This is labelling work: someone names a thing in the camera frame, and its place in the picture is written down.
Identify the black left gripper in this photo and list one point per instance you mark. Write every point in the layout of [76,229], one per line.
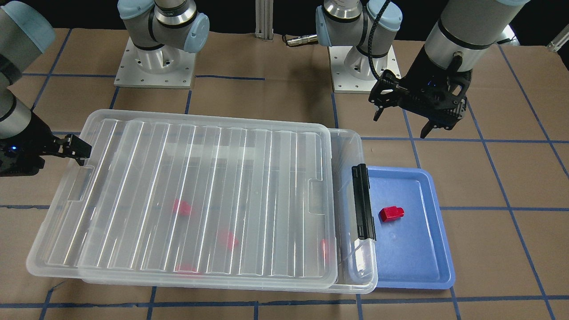
[417,77]

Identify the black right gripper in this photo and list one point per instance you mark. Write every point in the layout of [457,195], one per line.
[27,143]

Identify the red block from tray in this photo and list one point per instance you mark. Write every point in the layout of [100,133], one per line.
[391,213]

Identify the clear plastic box lid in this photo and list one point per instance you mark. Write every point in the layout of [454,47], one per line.
[57,244]

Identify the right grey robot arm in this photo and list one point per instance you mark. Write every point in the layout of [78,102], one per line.
[25,35]

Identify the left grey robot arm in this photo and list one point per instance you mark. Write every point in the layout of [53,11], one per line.
[467,26]

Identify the clear plastic storage box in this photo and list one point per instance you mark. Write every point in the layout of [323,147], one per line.
[355,249]

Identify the red block upper middle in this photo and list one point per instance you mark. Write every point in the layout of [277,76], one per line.
[181,208]

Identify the blue plastic tray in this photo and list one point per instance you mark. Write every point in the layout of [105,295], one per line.
[412,252]

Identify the red block near latch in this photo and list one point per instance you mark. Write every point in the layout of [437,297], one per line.
[324,251]

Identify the red block front edge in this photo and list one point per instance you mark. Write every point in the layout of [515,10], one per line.
[186,269]

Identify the red block centre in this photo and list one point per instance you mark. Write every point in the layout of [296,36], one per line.
[228,239]

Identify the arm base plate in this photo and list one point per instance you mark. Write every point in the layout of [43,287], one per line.
[351,71]
[165,67]

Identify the silver cable connector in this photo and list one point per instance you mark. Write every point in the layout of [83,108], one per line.
[300,40]

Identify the aluminium frame post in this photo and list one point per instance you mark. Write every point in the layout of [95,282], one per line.
[264,20]

